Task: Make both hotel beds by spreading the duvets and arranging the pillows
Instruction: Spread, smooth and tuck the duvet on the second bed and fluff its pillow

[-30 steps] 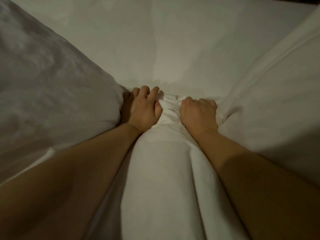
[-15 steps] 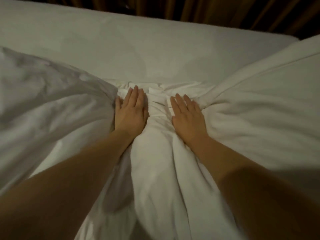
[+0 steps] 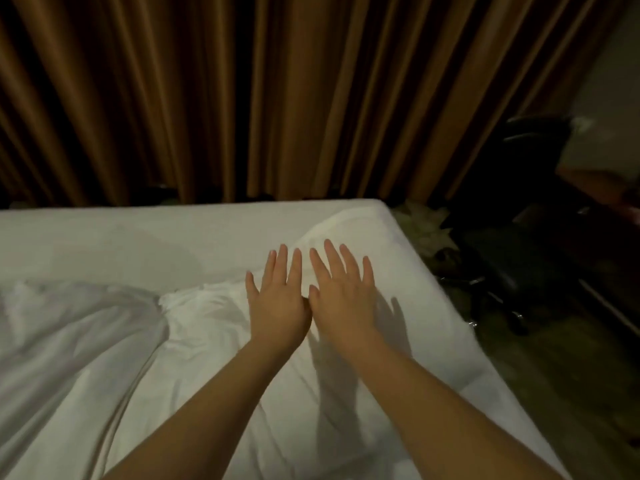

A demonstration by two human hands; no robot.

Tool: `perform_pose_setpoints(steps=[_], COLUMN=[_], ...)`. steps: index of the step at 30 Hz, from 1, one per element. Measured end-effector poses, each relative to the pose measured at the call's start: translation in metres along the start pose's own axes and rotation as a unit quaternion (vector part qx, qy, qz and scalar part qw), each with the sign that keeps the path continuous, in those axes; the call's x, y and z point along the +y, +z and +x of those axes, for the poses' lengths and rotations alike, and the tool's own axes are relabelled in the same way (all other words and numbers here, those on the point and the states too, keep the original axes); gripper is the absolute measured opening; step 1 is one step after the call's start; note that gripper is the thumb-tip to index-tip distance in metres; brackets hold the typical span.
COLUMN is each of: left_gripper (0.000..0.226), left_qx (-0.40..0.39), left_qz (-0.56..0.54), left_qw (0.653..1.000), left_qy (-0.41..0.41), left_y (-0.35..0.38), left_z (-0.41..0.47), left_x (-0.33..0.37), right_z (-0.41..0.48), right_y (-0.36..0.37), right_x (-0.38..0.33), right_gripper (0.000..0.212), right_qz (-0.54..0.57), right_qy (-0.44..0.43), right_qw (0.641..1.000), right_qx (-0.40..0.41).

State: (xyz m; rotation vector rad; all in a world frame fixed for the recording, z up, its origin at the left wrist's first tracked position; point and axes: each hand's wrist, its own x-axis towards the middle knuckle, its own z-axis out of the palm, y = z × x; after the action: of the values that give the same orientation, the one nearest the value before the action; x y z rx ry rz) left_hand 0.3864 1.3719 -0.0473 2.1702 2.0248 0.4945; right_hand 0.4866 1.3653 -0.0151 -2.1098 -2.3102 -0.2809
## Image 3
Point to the person's left hand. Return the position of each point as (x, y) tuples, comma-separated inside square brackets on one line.
[(278, 310)]

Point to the person's right hand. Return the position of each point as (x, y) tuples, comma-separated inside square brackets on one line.
[(343, 305)]

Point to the white bed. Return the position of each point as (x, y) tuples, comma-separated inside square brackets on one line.
[(150, 240)]

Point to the white duvet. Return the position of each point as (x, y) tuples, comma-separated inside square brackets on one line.
[(130, 385)]

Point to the person's left forearm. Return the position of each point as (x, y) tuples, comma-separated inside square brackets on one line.
[(200, 425)]

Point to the person's right forearm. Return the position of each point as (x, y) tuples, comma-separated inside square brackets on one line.
[(440, 420)]

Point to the black office chair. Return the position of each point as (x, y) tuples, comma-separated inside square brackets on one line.
[(510, 215)]

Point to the brown curtain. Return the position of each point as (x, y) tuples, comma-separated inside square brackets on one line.
[(280, 85)]

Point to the dark wooden desk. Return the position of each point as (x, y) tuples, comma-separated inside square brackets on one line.
[(600, 205)]

